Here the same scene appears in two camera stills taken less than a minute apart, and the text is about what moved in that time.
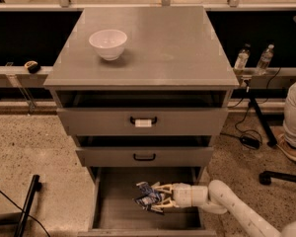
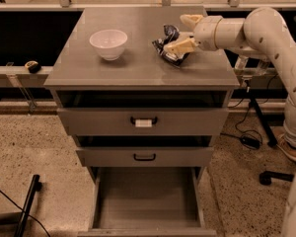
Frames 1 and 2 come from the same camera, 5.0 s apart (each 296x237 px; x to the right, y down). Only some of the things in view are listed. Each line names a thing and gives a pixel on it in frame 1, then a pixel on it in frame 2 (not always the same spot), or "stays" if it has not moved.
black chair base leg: x=264 y=178 stays
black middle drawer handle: x=144 y=159 stays
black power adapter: x=251 y=142 stays
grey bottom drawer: x=115 y=212 stays
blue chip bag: x=150 y=197 to x=169 y=31
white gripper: x=182 y=195 to x=205 y=32
